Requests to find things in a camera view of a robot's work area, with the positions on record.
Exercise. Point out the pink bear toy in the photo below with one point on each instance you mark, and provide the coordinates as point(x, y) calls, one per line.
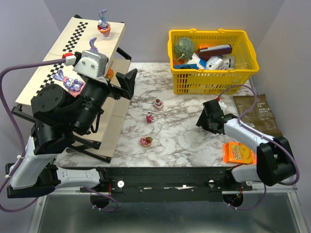
point(150, 118)

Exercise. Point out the blue box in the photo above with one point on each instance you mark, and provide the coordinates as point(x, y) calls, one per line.
point(186, 66)

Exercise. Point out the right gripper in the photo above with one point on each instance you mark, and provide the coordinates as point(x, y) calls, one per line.
point(207, 116)

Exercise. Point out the purple bunny cupcake toy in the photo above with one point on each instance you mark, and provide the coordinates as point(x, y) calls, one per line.
point(103, 26)

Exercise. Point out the purple box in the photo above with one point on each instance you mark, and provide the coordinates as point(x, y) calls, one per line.
point(215, 51)

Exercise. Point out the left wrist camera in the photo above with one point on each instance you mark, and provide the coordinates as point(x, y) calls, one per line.
point(92, 65)

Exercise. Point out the beige tiered shelf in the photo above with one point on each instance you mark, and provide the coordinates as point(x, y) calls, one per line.
point(73, 40)

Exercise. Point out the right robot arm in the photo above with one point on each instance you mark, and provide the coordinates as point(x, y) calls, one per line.
point(275, 162)

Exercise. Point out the orange snack box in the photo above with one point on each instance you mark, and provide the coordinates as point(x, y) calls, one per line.
point(238, 153)

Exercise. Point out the purple bunny pink donut toy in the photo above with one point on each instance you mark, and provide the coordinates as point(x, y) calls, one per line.
point(73, 86)

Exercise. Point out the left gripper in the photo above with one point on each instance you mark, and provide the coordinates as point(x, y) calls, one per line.
point(112, 88)

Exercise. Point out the green melon ball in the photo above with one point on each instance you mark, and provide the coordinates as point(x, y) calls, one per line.
point(184, 48)

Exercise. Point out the strawberry cake slice toy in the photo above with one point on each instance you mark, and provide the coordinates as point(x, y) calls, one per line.
point(158, 104)

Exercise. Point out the white bottle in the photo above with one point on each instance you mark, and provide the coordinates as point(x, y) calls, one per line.
point(228, 61)

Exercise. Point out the strawberry tart toy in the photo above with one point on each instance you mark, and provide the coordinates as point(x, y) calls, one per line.
point(146, 141)

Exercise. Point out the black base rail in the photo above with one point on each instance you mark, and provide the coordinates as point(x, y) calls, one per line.
point(168, 184)

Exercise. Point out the brown coffee bag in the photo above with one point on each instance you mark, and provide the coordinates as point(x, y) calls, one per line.
point(260, 117)

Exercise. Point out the yellow plastic basket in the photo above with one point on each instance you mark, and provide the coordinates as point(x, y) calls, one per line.
point(212, 77)

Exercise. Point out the orange dragon toy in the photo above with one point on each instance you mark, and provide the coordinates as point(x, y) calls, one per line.
point(110, 74)

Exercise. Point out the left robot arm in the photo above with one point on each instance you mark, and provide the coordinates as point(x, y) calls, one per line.
point(61, 120)

